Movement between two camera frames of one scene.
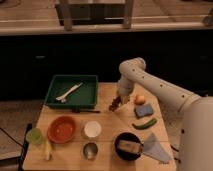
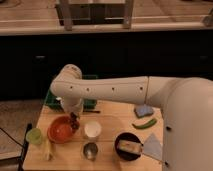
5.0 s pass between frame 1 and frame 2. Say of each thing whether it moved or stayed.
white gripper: moved
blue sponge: stayed
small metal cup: stayed
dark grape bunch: moved
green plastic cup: stayed
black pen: stayed
